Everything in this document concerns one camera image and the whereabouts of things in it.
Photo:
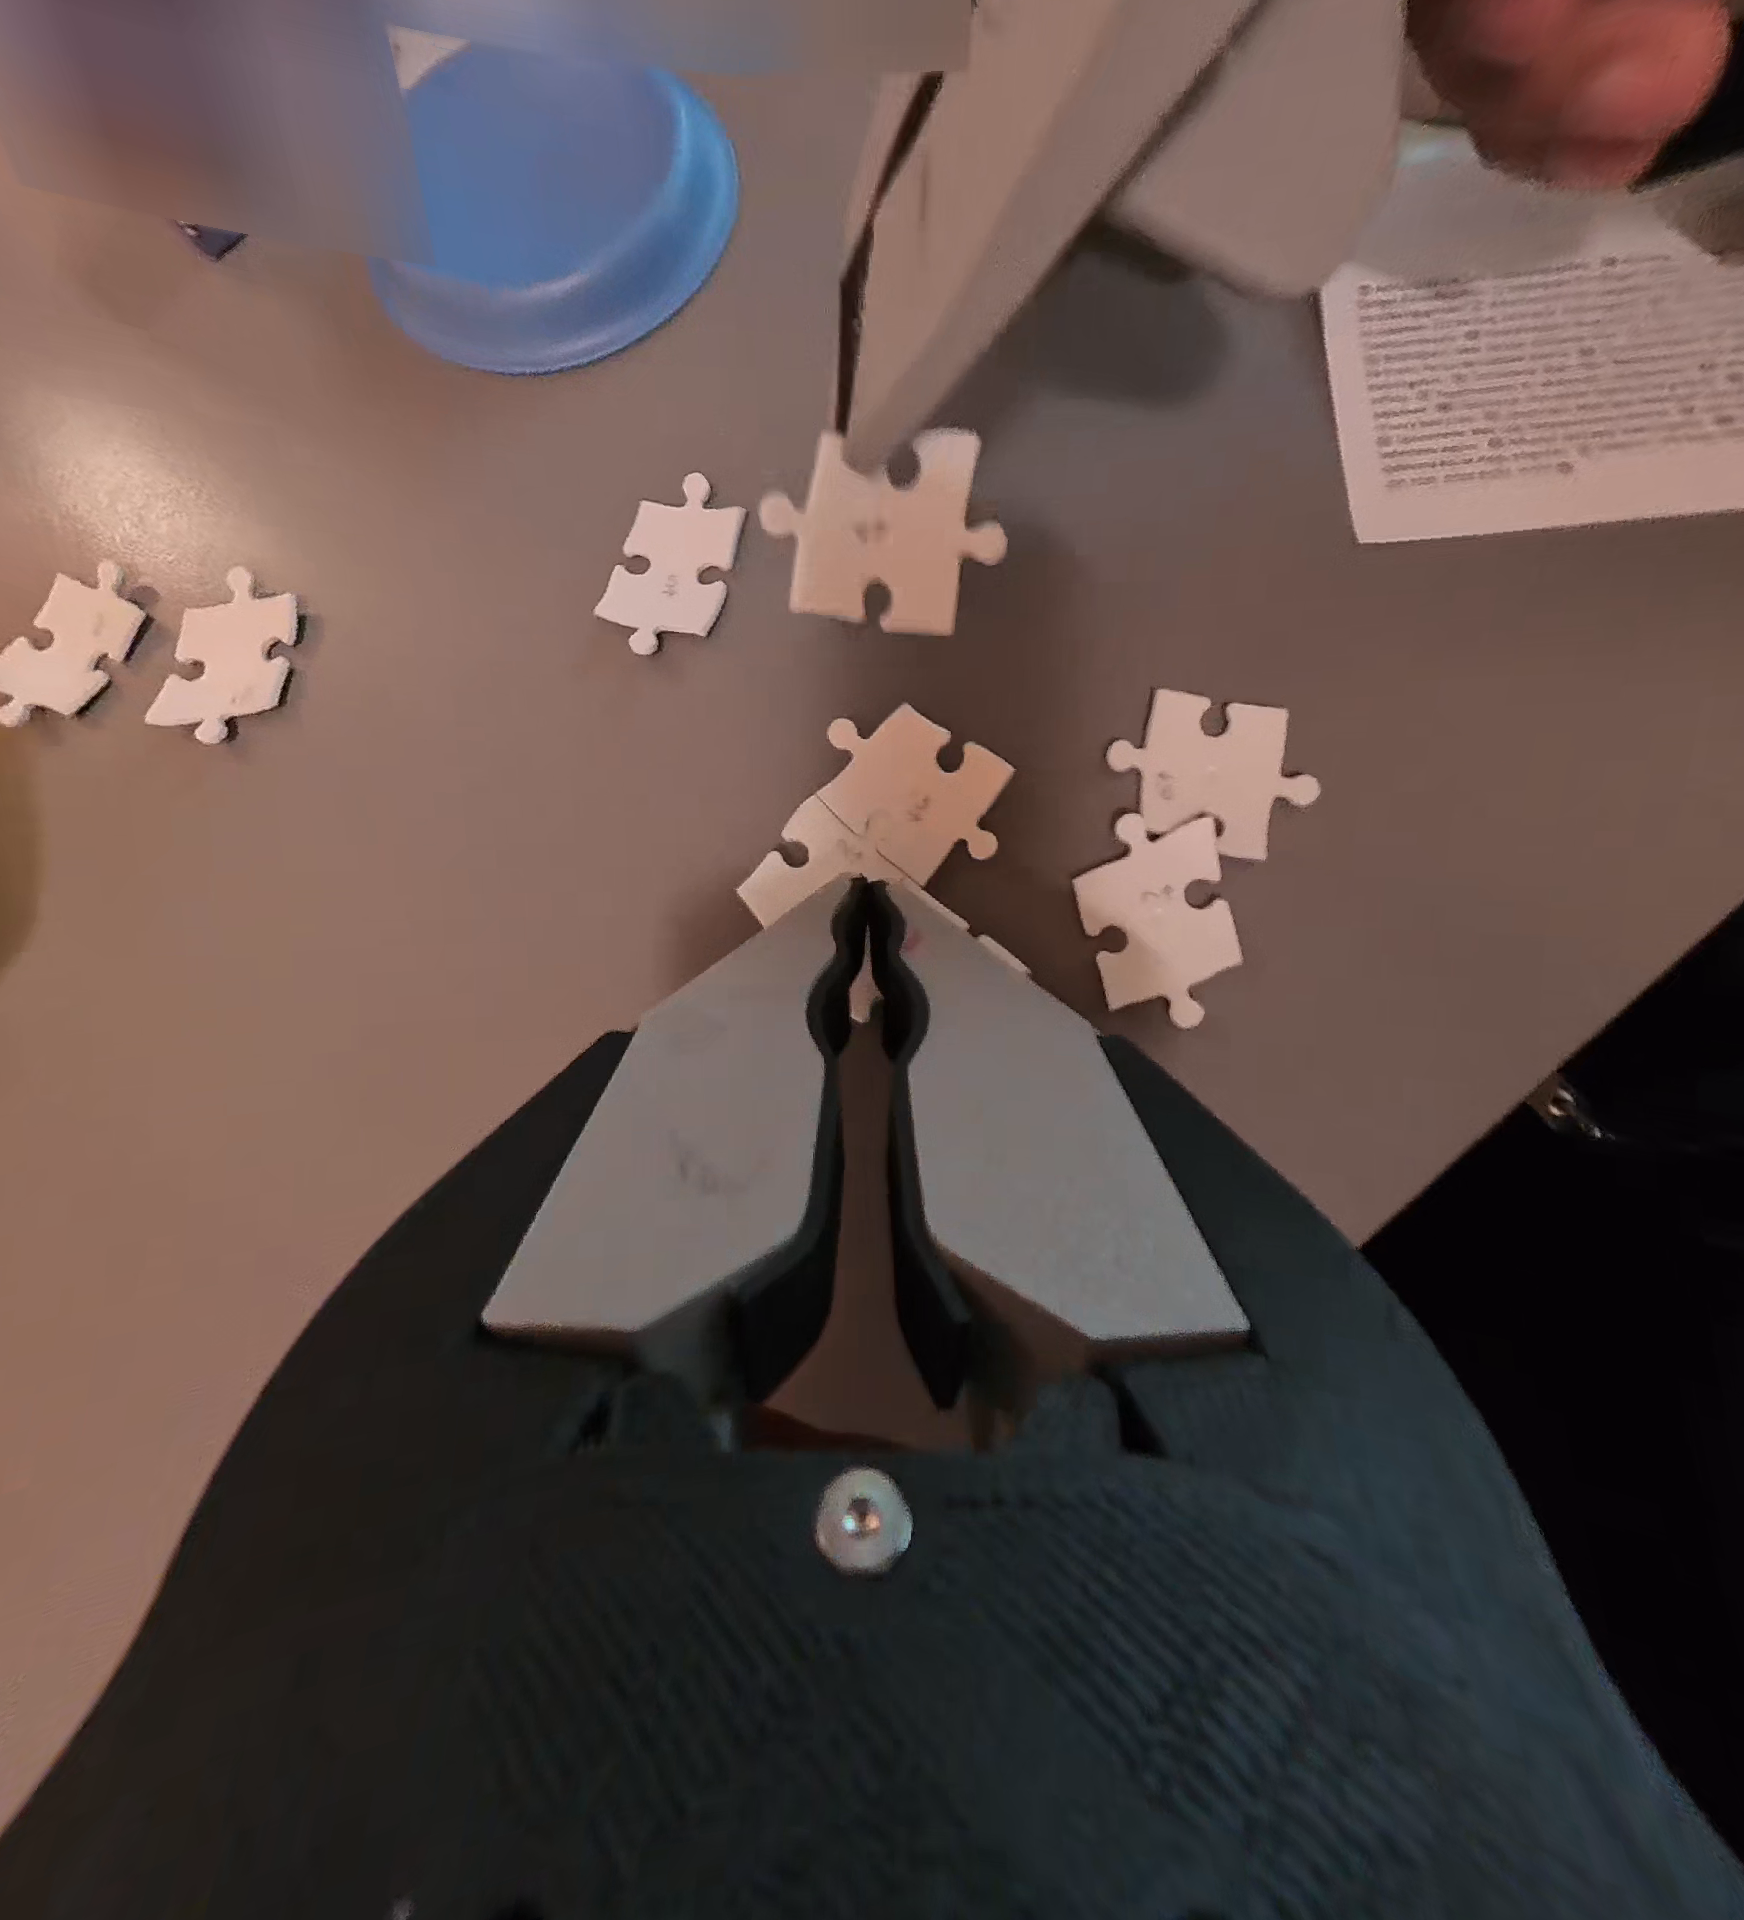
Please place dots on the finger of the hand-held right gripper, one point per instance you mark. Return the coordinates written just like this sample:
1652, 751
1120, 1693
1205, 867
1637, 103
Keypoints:
880, 195
1009, 195

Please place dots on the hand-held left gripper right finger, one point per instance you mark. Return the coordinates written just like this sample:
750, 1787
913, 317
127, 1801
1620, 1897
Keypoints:
1053, 1187

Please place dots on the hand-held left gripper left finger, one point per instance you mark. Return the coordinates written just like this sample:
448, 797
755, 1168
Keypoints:
678, 1170

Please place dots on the white curved puzzle piece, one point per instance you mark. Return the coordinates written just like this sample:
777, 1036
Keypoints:
888, 540
228, 661
63, 646

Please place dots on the joined white puzzle piece cluster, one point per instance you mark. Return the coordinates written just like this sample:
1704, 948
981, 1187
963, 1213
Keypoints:
911, 788

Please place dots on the scatter of white puzzle pieces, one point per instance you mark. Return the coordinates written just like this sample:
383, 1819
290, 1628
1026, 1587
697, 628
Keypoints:
1217, 772

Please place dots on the colourful cartoon puzzle box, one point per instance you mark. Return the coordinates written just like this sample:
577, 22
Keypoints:
214, 239

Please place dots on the person's right hand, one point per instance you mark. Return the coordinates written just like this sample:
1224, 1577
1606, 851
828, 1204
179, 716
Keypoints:
1563, 76

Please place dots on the blue round plastic stand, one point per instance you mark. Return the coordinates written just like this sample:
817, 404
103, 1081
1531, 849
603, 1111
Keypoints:
589, 271

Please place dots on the white printed instruction leaflet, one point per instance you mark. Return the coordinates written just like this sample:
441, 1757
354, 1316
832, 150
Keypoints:
1563, 391

